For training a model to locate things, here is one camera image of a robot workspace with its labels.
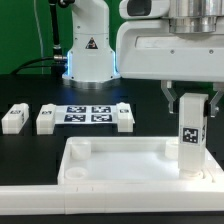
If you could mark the white L-shaped obstacle fence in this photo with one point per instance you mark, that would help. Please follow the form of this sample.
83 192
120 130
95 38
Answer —
84 187

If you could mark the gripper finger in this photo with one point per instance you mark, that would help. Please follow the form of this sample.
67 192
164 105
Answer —
219 93
171 96

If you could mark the fiducial marker sheet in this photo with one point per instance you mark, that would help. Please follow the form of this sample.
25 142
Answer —
86 114

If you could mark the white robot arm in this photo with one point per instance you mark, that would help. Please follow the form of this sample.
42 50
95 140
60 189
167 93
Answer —
91 60

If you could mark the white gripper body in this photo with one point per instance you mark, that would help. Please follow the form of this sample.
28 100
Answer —
148 50

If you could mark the white desk top tray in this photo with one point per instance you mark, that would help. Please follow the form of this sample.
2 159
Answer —
130 160

